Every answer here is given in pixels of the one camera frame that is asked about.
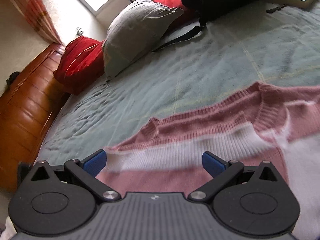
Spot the wooden headboard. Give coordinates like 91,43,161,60
1,43,70,192

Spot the red plaid curtain left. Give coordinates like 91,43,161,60
10,0,63,45

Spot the pink and white sweater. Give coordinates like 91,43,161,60
98,82,319,239

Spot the white fleece left forearm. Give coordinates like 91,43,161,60
0,217,17,240

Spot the red quilt right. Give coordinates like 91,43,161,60
153,0,187,11

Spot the green plaid bed blanket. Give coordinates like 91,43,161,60
37,1,319,165

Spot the red quilt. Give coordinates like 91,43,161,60
53,36,104,95
153,0,187,11

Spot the grey green pillow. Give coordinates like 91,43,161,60
103,0,183,81

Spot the red quilt left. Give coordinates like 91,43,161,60
53,36,104,95

